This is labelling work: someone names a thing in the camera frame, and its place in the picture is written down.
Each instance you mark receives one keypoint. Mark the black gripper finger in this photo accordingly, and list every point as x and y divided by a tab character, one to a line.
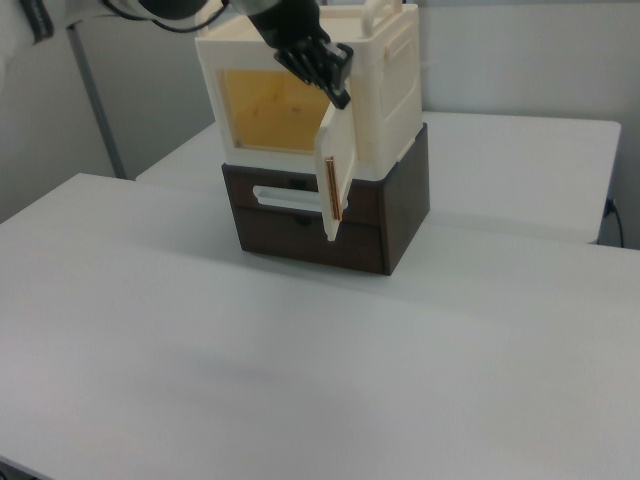
341	75
305	62

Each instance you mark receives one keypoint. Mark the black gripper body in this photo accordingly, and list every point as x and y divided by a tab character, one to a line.
287	22

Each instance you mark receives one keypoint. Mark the cream cabinet door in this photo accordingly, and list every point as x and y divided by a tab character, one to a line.
345	145

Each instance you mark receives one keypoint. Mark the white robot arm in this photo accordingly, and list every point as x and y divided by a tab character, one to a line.
75	10

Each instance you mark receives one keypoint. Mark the cream plastic cabinet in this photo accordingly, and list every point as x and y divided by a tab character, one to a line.
390	75

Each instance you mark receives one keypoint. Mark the dark brown drawer unit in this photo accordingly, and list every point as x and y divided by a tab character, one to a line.
405	200

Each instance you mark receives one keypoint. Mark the grey partition post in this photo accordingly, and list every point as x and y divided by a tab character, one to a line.
95	110

